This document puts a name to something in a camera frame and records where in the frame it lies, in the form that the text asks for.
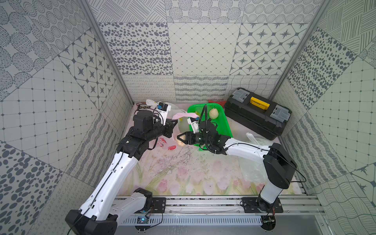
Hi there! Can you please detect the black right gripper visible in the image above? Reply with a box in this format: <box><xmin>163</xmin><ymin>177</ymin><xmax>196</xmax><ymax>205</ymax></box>
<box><xmin>177</xmin><ymin>131</ymin><xmax>211</xmax><ymax>146</ymax></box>

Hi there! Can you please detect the pale beige pear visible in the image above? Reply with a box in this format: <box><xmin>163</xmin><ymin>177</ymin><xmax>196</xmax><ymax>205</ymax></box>
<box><xmin>176</xmin><ymin>139</ymin><xmax>186</xmax><ymax>146</ymax></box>

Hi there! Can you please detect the green plastic basket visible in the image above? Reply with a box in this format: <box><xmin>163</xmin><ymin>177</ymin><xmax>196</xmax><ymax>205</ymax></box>
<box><xmin>188</xmin><ymin>103</ymin><xmax>233</xmax><ymax>149</ymax></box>

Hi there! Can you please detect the white plastic bag lemon print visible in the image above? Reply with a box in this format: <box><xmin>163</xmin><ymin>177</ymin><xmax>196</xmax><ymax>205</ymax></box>
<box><xmin>239</xmin><ymin>132</ymin><xmax>273</xmax><ymax>184</ymax></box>

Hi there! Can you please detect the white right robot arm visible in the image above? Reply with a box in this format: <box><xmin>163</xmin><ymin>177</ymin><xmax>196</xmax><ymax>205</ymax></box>
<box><xmin>177</xmin><ymin>130</ymin><xmax>297</xmax><ymax>212</ymax></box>

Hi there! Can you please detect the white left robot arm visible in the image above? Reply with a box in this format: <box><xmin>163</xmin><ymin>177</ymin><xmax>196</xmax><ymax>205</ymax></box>
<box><xmin>65</xmin><ymin>106</ymin><xmax>178</xmax><ymax>235</ymax></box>

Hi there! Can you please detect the red plastic bag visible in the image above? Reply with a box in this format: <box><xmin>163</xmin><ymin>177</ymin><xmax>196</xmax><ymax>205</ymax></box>
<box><xmin>208</xmin><ymin>100</ymin><xmax>227</xmax><ymax>107</ymax></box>

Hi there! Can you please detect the black toolbox yellow latch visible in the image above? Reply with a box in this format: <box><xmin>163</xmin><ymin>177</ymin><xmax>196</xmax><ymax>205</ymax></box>
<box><xmin>224</xmin><ymin>88</ymin><xmax>292</xmax><ymax>141</ymax></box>

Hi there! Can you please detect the black corrugated cable hose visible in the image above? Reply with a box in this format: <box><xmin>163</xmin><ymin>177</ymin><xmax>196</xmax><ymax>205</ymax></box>
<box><xmin>200</xmin><ymin>104</ymin><xmax>209</xmax><ymax>127</ymax></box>

